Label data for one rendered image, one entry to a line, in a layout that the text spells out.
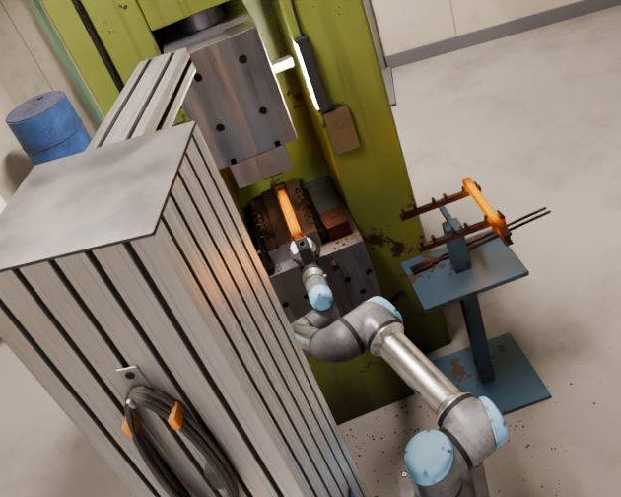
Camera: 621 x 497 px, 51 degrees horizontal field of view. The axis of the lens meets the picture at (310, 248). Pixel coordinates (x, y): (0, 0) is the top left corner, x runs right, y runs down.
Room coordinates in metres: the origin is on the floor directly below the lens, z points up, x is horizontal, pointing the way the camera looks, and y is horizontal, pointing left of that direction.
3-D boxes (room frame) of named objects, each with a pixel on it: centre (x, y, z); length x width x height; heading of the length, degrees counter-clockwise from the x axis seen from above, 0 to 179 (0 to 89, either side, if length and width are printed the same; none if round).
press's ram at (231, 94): (2.22, 0.01, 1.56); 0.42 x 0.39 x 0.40; 0
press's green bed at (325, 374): (2.23, 0.00, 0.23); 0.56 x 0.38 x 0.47; 0
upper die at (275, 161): (2.22, 0.05, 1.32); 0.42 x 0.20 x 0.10; 0
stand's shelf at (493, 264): (1.87, -0.51, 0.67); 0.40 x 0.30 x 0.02; 88
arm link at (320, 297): (1.68, 0.03, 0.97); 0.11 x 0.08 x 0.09; 0
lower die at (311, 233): (2.22, 0.05, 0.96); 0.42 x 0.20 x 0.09; 0
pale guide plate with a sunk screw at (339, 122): (2.14, -0.26, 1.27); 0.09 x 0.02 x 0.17; 90
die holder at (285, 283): (2.23, 0.00, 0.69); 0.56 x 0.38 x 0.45; 0
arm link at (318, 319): (1.68, 0.04, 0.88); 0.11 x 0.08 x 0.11; 108
